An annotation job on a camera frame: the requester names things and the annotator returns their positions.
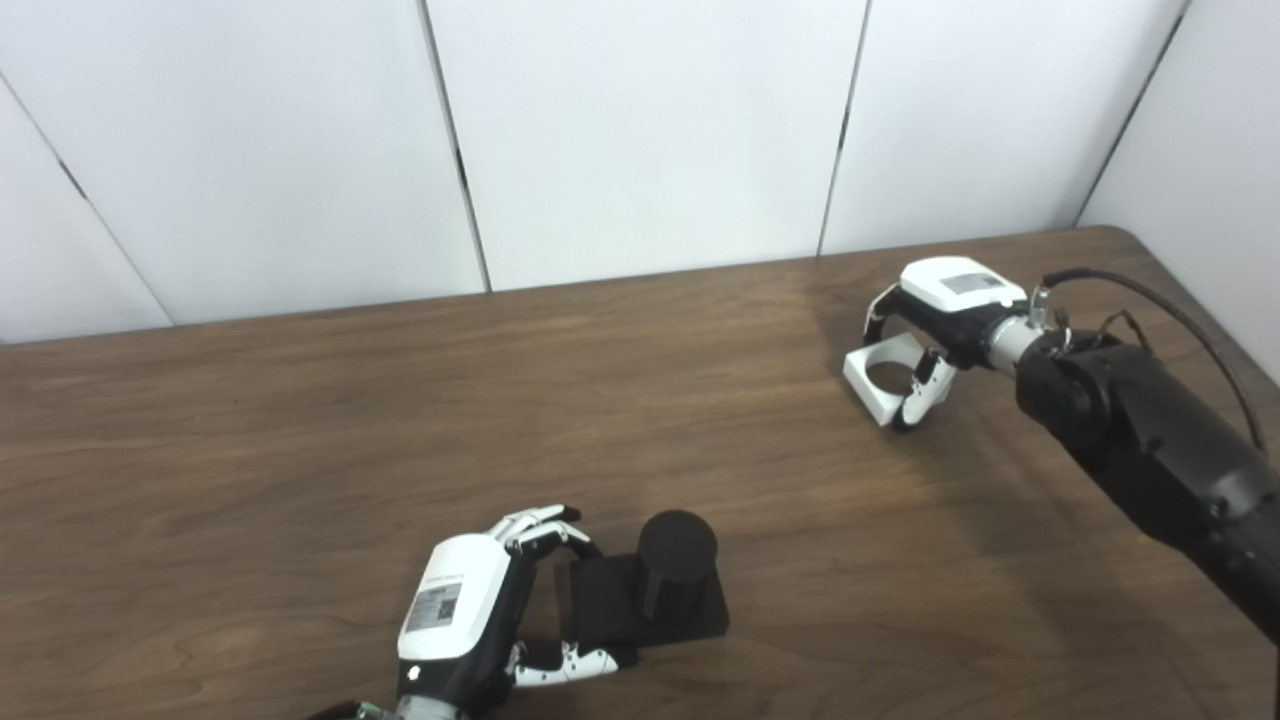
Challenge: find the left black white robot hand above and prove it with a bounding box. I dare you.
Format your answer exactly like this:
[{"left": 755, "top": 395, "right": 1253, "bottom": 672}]
[{"left": 395, "top": 503, "right": 641, "bottom": 713}]

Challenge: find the black peg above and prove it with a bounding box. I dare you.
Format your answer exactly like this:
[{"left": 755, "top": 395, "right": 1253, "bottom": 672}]
[{"left": 568, "top": 509, "right": 731, "bottom": 648}]

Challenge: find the white square piece with hole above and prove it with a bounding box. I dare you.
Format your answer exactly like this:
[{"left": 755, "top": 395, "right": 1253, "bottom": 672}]
[{"left": 842, "top": 332, "right": 951, "bottom": 428}]

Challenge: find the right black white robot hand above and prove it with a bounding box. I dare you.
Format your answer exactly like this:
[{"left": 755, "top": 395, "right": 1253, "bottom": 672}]
[{"left": 862, "top": 257, "right": 1031, "bottom": 433}]

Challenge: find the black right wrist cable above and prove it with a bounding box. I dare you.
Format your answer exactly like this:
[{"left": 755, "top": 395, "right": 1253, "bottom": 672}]
[{"left": 1030, "top": 268, "right": 1269, "bottom": 451}]

